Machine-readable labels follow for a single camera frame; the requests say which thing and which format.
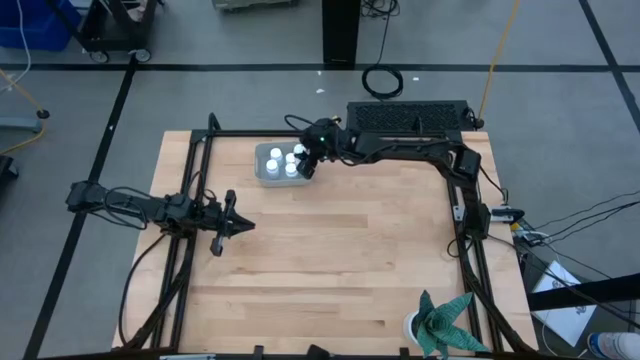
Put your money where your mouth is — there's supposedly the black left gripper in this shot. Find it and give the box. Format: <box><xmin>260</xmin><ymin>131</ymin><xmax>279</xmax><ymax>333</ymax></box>
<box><xmin>200</xmin><ymin>188</ymin><xmax>256</xmax><ymax>257</ymax></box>

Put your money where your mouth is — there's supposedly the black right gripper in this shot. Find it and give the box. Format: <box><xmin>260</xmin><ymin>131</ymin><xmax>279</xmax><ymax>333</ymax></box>
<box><xmin>296</xmin><ymin>117</ymin><xmax>346</xmax><ymax>181</ymax></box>

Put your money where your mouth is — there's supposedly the white plastic basket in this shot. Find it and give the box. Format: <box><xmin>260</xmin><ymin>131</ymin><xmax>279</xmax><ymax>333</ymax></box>
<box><xmin>253</xmin><ymin>141</ymin><xmax>314</xmax><ymax>189</ymax></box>

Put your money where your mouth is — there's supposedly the black mesh computer case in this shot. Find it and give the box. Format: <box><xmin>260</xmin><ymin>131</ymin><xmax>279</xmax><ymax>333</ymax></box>
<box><xmin>345</xmin><ymin>100</ymin><xmax>474</xmax><ymax>134</ymax></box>

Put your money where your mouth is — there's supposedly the tall black box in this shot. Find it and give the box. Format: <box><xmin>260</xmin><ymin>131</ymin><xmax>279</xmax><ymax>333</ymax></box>
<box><xmin>321</xmin><ymin>0</ymin><xmax>362</xmax><ymax>66</ymax></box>

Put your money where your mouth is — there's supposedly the white round plant pot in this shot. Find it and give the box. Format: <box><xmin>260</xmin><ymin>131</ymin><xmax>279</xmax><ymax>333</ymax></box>
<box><xmin>402</xmin><ymin>310</ymin><xmax>421</xmax><ymax>349</ymax></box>

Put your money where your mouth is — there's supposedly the black and white adapter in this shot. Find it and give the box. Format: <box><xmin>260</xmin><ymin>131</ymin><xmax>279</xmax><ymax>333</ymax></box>
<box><xmin>489</xmin><ymin>204</ymin><xmax>526</xmax><ymax>224</ymax></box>

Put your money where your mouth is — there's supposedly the green snake plant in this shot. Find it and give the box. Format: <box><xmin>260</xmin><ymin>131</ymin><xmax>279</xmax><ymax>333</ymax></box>
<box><xmin>414</xmin><ymin>289</ymin><xmax>490</xmax><ymax>360</ymax></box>

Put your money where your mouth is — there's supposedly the grey stand base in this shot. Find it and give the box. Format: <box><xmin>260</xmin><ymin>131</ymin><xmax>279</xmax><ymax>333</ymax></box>
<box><xmin>0</xmin><ymin>116</ymin><xmax>44</xmax><ymax>134</ymax></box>

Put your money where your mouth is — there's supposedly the black wheeled cart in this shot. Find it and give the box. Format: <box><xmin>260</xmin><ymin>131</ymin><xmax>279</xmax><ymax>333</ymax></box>
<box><xmin>47</xmin><ymin>0</ymin><xmax>161</xmax><ymax>64</ymax></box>

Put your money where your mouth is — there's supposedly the blue plastic bin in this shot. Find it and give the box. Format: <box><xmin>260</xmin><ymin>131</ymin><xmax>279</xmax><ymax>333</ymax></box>
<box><xmin>0</xmin><ymin>0</ymin><xmax>84</xmax><ymax>51</ymax></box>

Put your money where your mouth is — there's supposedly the white printed box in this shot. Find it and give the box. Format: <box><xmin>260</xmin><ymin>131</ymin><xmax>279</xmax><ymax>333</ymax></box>
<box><xmin>530</xmin><ymin>259</ymin><xmax>599</xmax><ymax>349</ymax></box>

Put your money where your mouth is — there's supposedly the black beam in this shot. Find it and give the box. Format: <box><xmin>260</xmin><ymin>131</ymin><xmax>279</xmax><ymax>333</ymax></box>
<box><xmin>527</xmin><ymin>272</ymin><xmax>640</xmax><ymax>312</ymax></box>

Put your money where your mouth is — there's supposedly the black aluminium table frame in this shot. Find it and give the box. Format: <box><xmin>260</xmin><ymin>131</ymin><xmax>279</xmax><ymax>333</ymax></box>
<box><xmin>119</xmin><ymin>112</ymin><xmax>539</xmax><ymax>357</ymax></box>

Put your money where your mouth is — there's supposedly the coiled black cable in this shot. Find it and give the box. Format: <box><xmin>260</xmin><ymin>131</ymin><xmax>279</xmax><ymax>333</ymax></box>
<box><xmin>360</xmin><ymin>0</ymin><xmax>405</xmax><ymax>100</ymax></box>

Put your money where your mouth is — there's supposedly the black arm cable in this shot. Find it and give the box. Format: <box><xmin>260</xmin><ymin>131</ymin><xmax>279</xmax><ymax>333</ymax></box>
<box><xmin>117</xmin><ymin>232</ymin><xmax>169</xmax><ymax>346</ymax></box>

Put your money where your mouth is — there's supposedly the long yellow cable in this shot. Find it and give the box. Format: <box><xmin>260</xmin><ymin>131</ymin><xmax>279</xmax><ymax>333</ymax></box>
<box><xmin>477</xmin><ymin>0</ymin><xmax>522</xmax><ymax>124</ymax></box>

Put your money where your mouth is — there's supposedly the yellow floor cable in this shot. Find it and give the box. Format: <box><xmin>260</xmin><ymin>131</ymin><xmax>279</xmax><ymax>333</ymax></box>
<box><xmin>0</xmin><ymin>68</ymin><xmax>49</xmax><ymax>155</ymax></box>

